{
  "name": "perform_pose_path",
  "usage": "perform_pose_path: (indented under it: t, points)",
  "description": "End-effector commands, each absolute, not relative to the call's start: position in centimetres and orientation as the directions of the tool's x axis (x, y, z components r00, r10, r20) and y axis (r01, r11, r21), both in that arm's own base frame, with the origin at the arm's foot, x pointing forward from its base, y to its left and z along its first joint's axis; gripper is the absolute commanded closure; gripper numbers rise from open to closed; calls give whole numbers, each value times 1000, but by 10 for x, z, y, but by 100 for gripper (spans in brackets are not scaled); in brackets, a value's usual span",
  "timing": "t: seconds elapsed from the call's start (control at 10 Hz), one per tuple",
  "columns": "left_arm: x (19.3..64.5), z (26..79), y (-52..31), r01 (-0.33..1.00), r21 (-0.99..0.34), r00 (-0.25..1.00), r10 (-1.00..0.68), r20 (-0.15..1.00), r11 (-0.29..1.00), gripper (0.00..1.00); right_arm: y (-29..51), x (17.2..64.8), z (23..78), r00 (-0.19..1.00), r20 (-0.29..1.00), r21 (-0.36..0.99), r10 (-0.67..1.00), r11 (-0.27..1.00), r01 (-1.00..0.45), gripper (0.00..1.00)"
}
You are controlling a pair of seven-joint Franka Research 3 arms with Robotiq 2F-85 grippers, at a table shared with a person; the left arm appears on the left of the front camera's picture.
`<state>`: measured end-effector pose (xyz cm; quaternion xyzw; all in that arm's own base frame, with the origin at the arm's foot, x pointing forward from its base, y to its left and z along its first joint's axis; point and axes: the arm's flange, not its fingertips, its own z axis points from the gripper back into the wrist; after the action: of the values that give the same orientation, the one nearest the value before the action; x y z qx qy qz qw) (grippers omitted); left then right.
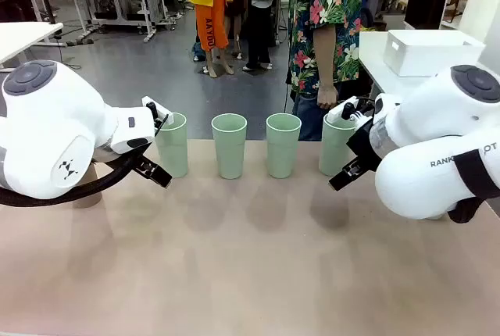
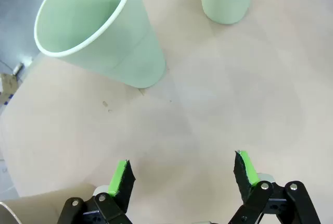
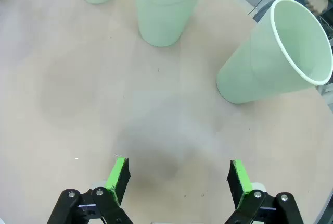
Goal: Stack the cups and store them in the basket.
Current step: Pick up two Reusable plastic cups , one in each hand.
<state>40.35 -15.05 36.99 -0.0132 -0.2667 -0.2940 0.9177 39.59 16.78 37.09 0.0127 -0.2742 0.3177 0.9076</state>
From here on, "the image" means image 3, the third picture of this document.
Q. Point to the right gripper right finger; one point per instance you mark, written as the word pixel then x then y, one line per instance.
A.
pixel 242 182

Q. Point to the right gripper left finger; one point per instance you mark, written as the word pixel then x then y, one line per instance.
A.
pixel 114 179

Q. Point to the person's left hand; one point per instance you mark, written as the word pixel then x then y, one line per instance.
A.
pixel 317 2

